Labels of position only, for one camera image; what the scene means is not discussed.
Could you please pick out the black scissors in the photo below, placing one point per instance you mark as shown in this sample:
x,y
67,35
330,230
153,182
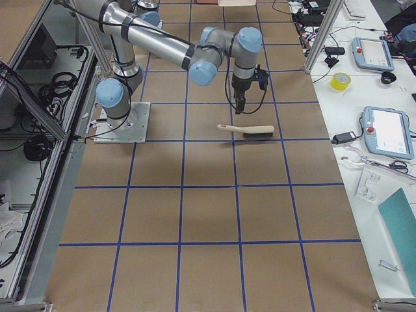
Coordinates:
x,y
399,166

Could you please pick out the far teach pendant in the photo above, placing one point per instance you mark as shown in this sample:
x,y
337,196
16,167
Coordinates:
x,y
372,54

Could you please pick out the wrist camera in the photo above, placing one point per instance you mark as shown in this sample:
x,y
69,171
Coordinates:
x,y
261,76

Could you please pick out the yellow tape roll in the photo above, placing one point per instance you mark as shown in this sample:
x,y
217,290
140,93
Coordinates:
x,y
340,81

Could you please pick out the black power adapter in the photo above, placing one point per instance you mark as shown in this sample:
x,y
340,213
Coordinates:
x,y
343,138

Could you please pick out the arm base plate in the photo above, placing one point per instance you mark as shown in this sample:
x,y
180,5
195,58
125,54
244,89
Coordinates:
x,y
134,129

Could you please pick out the near teach pendant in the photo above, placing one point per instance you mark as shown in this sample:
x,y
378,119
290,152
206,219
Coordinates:
x,y
386,132

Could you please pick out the white crumpled cloth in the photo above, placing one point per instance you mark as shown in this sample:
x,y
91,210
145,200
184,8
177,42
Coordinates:
x,y
11,221

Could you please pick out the black webcam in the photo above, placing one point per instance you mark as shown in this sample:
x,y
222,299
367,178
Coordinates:
x,y
332,54

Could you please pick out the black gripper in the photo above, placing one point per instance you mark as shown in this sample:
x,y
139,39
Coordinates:
x,y
240,86

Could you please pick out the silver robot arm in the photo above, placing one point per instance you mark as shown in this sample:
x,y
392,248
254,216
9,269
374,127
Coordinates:
x,y
148,10
200,61

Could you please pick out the small black bowl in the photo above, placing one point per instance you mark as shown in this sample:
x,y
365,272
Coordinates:
x,y
387,77

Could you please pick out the beige hand brush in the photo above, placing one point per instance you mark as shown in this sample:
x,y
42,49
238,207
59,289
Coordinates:
x,y
260,131

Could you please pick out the teach pendant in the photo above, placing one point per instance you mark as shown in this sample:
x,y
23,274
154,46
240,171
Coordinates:
x,y
372,54
386,132

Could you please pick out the beige plastic dustpan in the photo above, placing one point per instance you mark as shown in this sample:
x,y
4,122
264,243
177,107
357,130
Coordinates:
x,y
236,3

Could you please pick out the teal notebook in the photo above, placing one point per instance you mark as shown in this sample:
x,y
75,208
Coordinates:
x,y
399,219

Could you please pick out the aluminium frame post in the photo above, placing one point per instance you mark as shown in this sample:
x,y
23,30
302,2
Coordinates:
x,y
331,15

